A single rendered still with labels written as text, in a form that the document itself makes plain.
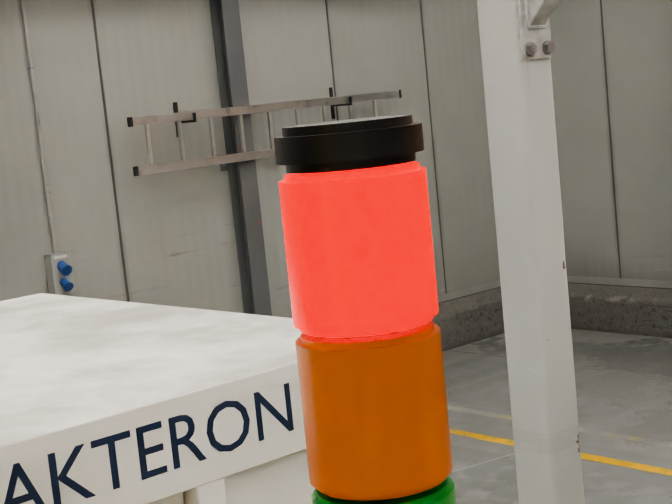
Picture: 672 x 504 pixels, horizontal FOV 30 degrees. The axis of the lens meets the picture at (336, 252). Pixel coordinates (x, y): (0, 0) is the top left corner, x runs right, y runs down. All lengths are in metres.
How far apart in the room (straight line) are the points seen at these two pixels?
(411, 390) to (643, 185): 10.83
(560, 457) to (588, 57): 8.56
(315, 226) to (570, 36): 11.20
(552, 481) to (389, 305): 2.71
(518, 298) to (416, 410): 2.62
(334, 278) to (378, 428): 0.05
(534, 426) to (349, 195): 2.71
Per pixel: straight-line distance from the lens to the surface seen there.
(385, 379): 0.41
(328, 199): 0.40
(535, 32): 2.99
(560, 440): 3.10
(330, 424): 0.42
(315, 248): 0.40
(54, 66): 9.01
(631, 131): 11.25
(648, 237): 11.28
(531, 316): 3.02
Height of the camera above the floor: 2.35
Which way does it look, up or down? 7 degrees down
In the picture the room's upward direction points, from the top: 6 degrees counter-clockwise
